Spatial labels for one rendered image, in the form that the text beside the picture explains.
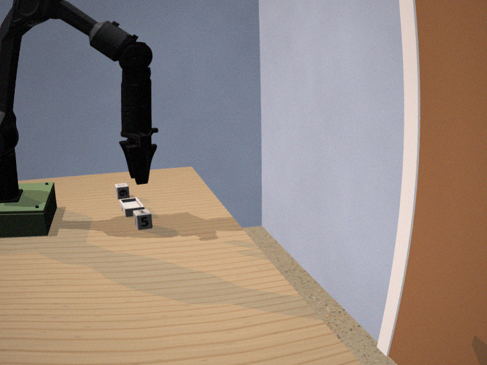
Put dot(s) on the white digit cube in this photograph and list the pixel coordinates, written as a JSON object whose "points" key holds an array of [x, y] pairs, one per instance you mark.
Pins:
{"points": [[142, 219], [122, 191]]}

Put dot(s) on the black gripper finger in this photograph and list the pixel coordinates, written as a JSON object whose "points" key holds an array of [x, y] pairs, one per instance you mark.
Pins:
{"points": [[129, 141], [141, 161]]}

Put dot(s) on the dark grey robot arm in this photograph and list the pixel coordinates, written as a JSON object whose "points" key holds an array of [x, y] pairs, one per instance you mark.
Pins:
{"points": [[106, 37]]}

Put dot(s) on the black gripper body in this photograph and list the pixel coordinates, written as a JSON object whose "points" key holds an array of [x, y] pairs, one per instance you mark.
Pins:
{"points": [[137, 123]]}

